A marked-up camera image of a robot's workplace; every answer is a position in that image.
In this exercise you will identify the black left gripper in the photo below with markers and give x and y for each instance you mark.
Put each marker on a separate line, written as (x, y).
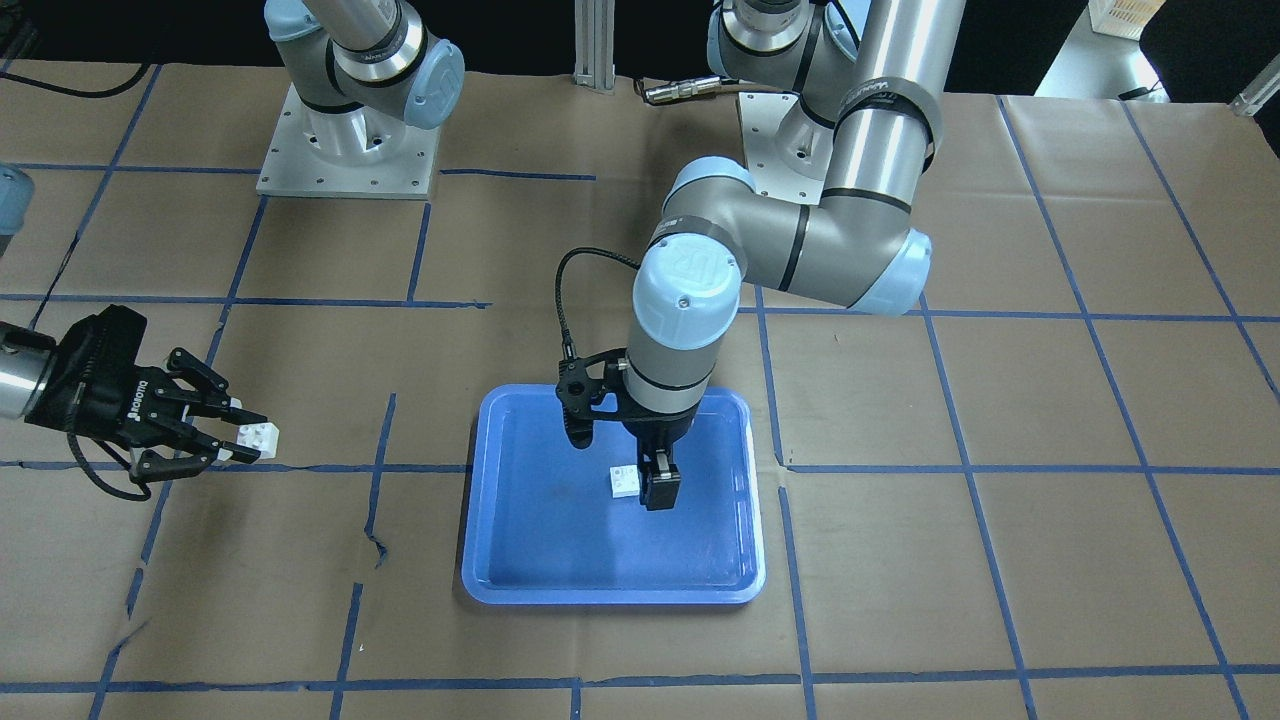
(655, 430)

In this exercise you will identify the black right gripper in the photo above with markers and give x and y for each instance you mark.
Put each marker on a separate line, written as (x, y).
(88, 392)

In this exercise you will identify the white block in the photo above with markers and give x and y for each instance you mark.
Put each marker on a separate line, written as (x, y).
(625, 481)
(262, 437)

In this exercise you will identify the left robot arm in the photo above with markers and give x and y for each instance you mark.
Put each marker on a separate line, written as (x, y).
(879, 90)

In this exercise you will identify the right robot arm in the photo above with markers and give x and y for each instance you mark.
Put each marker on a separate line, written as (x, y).
(370, 88)

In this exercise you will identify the blue plastic tray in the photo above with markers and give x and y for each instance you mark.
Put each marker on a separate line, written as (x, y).
(544, 526)

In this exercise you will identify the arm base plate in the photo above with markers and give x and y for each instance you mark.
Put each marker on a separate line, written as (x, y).
(786, 152)
(362, 154)

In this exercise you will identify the aluminium frame post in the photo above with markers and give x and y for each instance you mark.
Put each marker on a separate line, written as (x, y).
(593, 31)

